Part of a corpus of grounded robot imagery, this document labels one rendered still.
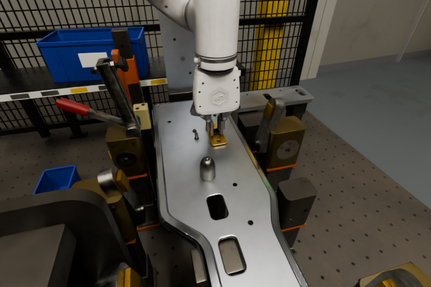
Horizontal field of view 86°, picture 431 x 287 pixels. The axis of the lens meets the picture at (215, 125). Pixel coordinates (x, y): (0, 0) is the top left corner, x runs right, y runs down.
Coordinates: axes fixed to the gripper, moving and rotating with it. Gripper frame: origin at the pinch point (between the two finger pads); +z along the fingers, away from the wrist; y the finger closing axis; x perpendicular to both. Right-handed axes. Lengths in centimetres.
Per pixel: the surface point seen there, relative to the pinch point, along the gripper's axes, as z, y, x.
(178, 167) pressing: 3.1, -10.5, -8.9
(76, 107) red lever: -9.9, -28.3, -0.8
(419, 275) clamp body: -1.6, 16.3, -39.3
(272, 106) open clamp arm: -7.6, 11.2, -6.3
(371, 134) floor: 102, 176, 86
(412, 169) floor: 102, 173, 40
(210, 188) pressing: 3.0, -5.2, -16.1
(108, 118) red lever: -6.3, -23.2, -0.7
